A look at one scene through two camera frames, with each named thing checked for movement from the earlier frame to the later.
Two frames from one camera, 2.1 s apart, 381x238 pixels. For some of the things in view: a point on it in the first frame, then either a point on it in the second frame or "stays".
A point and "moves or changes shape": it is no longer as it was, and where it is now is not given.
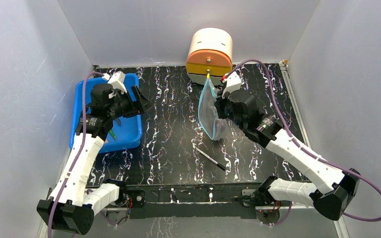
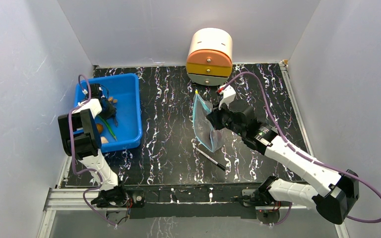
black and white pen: (211, 159) stays
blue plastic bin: (124, 133) stays
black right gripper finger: (222, 106) -> (215, 117)
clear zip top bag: (216, 128) moves or changes shape
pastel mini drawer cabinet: (210, 51) stays
